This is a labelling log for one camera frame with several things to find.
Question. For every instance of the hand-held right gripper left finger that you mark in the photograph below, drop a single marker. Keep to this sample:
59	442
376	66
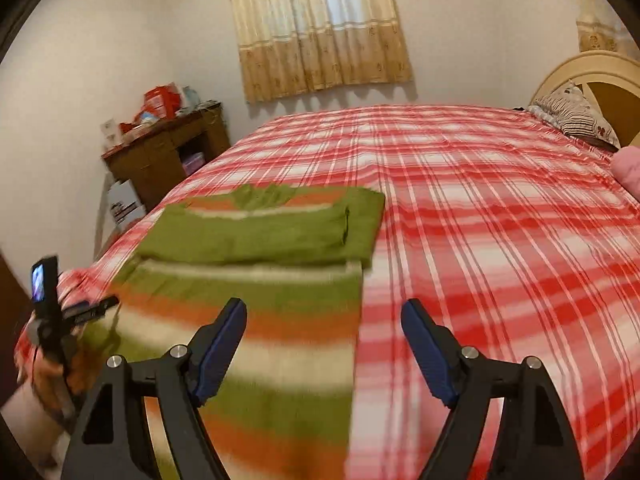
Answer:
220	355

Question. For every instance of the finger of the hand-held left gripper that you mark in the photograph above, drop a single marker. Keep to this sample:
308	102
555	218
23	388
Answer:
102	306

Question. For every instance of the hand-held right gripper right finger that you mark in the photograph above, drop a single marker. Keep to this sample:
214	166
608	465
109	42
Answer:
425	355

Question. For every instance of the green striped sweater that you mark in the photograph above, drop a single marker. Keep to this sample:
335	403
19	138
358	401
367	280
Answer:
280	240

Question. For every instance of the dark brown furniture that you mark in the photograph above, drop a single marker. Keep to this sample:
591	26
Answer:
10	320

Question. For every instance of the white paper bag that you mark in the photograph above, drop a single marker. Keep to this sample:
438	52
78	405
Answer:
122	205

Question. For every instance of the red plaid blanket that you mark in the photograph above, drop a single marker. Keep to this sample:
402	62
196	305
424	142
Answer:
475	210

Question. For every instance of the brown wooden desk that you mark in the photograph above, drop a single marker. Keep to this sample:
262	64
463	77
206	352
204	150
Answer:
155	160

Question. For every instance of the pink pillow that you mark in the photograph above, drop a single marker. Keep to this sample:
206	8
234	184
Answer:
629	167

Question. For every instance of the striped pillow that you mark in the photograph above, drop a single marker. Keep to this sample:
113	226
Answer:
575	110

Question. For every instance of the cream wooden headboard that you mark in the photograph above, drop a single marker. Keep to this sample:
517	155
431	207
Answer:
565	67

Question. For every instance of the beige patterned window curtain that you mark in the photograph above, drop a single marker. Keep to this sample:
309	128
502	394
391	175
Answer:
320	35
597	35

